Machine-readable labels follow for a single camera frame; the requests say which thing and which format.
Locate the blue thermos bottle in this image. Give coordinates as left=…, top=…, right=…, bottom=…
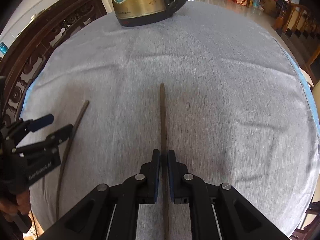
left=0, top=42, right=8, bottom=55

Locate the bronze electric kettle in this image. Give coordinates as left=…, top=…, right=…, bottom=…
left=112, top=0, right=187, bottom=27

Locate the wooden stair railing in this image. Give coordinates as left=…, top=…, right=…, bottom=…
left=272, top=0, right=319, bottom=47

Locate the grey tablecloth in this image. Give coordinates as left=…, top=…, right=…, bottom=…
left=22, top=2, right=319, bottom=236

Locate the carved wooden sideboard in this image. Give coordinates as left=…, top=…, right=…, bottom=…
left=1, top=0, right=107, bottom=125

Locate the person left hand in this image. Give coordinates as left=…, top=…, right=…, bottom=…
left=0, top=189, right=31, bottom=222

